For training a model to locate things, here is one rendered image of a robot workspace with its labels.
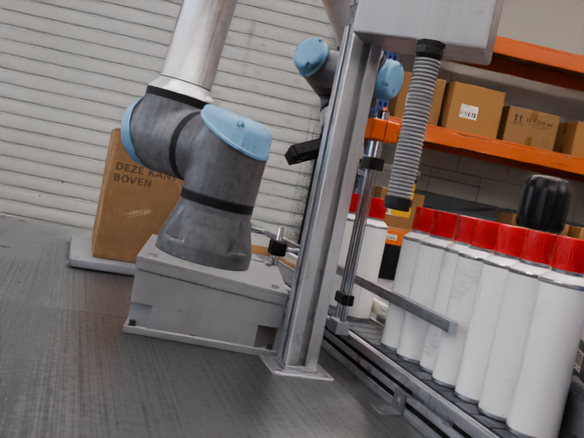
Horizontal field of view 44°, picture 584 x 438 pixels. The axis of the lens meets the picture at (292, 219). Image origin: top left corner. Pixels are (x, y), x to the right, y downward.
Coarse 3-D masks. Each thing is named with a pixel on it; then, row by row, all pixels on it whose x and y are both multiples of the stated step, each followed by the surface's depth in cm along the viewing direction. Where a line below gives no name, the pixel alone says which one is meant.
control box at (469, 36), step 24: (360, 0) 92; (384, 0) 91; (408, 0) 90; (432, 0) 89; (456, 0) 88; (480, 0) 88; (360, 24) 92; (384, 24) 91; (408, 24) 90; (432, 24) 89; (456, 24) 88; (480, 24) 88; (384, 48) 98; (408, 48) 95; (456, 48) 90; (480, 48) 88
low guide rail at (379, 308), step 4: (284, 256) 175; (288, 256) 173; (292, 256) 169; (296, 256) 167; (288, 260) 172; (292, 260) 169; (296, 260) 166; (376, 300) 123; (372, 304) 123; (376, 304) 122; (380, 304) 120; (384, 304) 120; (372, 308) 123; (376, 308) 121; (380, 308) 120; (384, 308) 118; (376, 312) 121; (380, 312) 120; (384, 312) 118; (384, 316) 118
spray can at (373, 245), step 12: (372, 204) 120; (372, 216) 120; (384, 216) 121; (372, 228) 119; (384, 228) 119; (372, 240) 119; (384, 240) 120; (372, 252) 119; (360, 264) 119; (372, 264) 119; (372, 276) 120; (360, 288) 119; (360, 300) 120; (372, 300) 121; (348, 312) 120; (360, 312) 120
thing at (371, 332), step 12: (288, 276) 157; (360, 324) 117; (372, 324) 119; (360, 336) 108; (372, 336) 109; (384, 348) 102; (396, 360) 96; (408, 372) 92; (420, 372) 92; (432, 384) 87; (444, 396) 83; (456, 396) 83; (468, 408) 79; (480, 420) 76; (492, 420) 77; (492, 432) 73; (504, 432) 73
